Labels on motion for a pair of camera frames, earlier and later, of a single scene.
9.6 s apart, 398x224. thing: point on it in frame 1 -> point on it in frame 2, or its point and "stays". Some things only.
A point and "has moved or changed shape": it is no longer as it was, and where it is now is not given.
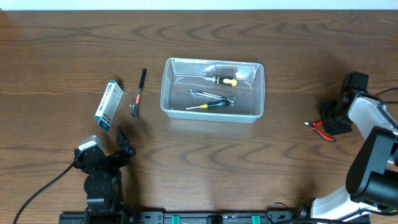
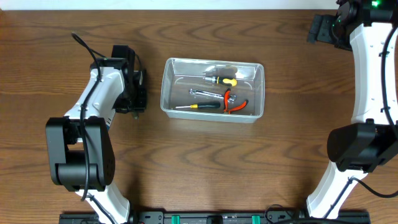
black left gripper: x=126 y=148 -> x=141 y=103
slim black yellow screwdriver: x=220 y=103 has moved or changed shape
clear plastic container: x=212 y=90 stays
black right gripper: x=329 y=129 -> x=321 y=30
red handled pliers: x=313 y=125 -> x=226 y=108
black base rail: x=186 y=217 stays
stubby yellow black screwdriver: x=222 y=80 stays
